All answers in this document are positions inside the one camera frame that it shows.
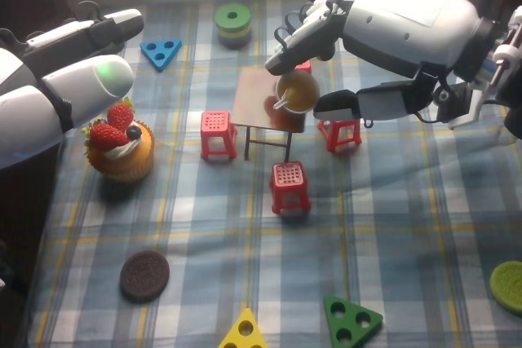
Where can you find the blue plaid tablecloth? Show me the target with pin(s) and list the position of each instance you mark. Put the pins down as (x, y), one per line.
(367, 221)

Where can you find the stacked coloured rings toy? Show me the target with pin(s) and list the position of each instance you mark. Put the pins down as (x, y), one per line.
(222, 18)

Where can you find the white cup with spoon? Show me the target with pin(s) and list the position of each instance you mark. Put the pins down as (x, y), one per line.
(303, 93)

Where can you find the strawberry toy cupcake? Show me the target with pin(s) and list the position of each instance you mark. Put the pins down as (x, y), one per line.
(122, 160)

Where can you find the red toy stool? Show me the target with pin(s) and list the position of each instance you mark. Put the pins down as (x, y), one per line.
(218, 134)
(305, 67)
(289, 187)
(338, 136)

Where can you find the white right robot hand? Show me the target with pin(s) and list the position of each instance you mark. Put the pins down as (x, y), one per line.
(408, 18)

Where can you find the green sandwich cookie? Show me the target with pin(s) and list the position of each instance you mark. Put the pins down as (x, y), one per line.
(510, 287)

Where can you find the green triangle block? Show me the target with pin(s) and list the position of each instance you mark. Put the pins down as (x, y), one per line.
(331, 323)

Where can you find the brown toy table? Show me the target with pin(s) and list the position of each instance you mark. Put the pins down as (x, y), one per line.
(253, 99)

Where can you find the blue triangle block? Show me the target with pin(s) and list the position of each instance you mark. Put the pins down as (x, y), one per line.
(159, 64)

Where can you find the brown sandwich cookie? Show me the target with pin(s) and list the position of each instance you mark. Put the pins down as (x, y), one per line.
(144, 276)

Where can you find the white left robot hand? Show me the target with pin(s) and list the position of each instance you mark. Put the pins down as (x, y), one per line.
(89, 34)

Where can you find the yellow triangle block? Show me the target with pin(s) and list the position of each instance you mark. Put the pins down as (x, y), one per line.
(234, 337)

